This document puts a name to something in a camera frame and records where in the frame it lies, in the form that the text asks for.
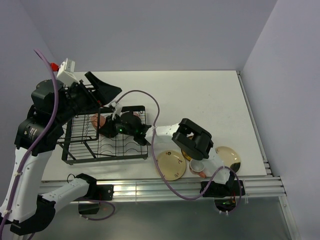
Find orange floral mug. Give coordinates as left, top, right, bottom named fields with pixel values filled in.
left=90, top=113, right=107, bottom=130

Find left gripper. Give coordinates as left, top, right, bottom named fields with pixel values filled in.
left=54, top=71, right=121, bottom=125

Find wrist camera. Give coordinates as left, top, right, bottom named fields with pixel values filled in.
left=56, top=58, right=78, bottom=87
left=109, top=101, right=123, bottom=121

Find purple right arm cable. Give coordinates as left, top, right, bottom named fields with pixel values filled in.
left=116, top=89, right=243, bottom=214

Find cream plate with flowers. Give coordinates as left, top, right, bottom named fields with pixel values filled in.
left=156, top=150, right=187, bottom=181

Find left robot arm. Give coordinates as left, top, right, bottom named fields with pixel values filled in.
left=0, top=72, right=122, bottom=236

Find orange mug near edge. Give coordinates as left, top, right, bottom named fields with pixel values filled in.
left=189, top=159, right=207, bottom=179

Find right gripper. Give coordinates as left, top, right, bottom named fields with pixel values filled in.
left=97, top=113, right=136, bottom=138

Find aluminium table edge rail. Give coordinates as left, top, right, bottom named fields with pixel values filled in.
left=39, top=174, right=287, bottom=205

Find patterned ceramic bowl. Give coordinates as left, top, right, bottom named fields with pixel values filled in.
left=132, top=111, right=140, bottom=118

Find black wire dish rack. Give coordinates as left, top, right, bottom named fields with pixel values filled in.
left=57, top=107, right=149, bottom=165

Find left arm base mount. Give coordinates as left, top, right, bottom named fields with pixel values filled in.
left=78, top=184, right=114, bottom=215

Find yellow black patterned plate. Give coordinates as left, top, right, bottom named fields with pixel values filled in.
left=181, top=149, right=192, bottom=162

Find cream plate with branch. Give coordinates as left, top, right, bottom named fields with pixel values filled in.
left=215, top=146, right=241, bottom=173

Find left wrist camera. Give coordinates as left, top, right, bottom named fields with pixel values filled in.
left=56, top=58, right=78, bottom=87

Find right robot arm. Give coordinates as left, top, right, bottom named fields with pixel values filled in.
left=99, top=111, right=235, bottom=195

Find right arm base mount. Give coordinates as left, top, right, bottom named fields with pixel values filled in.
left=202, top=178, right=246, bottom=213

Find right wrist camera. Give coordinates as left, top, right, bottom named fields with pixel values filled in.
left=109, top=101, right=123, bottom=121

